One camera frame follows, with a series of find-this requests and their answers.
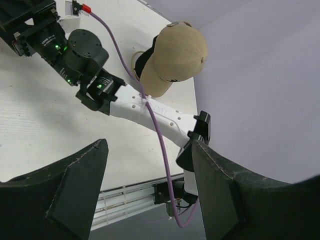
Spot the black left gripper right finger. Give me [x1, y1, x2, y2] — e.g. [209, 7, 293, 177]
[191, 141, 320, 240]

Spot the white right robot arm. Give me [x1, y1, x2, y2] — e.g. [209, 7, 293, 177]
[0, 0, 211, 196]

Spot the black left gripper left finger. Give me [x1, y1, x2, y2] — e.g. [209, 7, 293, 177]
[0, 139, 109, 240]

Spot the beige cap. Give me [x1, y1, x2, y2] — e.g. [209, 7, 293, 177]
[133, 21, 208, 98]

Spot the aluminium rail frame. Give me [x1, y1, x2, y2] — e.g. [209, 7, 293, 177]
[91, 172, 186, 232]

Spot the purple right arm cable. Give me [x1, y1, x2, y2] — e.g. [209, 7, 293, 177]
[72, 0, 201, 229]

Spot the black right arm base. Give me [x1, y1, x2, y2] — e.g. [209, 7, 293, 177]
[154, 178, 198, 217]

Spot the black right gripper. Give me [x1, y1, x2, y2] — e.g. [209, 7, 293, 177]
[0, 0, 68, 62]

